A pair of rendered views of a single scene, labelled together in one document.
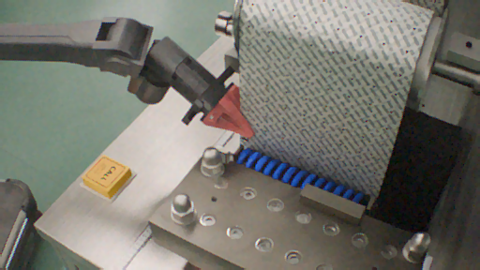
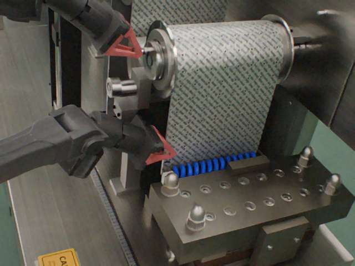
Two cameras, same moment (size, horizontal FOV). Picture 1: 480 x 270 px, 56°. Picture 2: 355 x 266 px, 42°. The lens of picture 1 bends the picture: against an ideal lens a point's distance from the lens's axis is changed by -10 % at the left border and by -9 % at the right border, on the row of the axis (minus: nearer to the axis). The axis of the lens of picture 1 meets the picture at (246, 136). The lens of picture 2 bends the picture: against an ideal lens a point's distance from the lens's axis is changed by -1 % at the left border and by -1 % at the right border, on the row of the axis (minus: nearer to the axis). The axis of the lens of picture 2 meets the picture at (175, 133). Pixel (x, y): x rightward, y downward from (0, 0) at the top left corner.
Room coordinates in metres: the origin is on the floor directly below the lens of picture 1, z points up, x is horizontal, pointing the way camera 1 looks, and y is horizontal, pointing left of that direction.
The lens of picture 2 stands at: (0.15, 0.62, 1.65)
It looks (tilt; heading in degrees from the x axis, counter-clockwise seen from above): 36 degrees down; 302
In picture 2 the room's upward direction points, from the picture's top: 9 degrees clockwise
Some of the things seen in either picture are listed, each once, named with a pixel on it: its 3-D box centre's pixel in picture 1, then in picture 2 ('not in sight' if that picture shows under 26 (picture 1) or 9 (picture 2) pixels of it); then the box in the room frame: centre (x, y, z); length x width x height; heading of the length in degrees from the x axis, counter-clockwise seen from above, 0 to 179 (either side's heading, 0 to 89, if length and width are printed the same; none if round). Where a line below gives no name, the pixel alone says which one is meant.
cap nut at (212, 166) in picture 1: (211, 158); (171, 182); (0.50, 0.05, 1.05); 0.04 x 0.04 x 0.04
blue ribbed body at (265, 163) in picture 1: (302, 181); (216, 165); (0.48, -0.09, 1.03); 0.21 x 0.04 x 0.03; 61
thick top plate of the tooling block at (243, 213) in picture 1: (297, 247); (252, 201); (0.38, -0.07, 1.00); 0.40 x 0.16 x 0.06; 61
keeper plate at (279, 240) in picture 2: not in sight; (279, 244); (0.29, -0.04, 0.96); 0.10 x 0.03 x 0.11; 61
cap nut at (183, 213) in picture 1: (182, 205); (197, 215); (0.41, 0.09, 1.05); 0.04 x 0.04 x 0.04
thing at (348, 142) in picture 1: (312, 135); (217, 131); (0.50, -0.09, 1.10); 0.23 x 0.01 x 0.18; 61
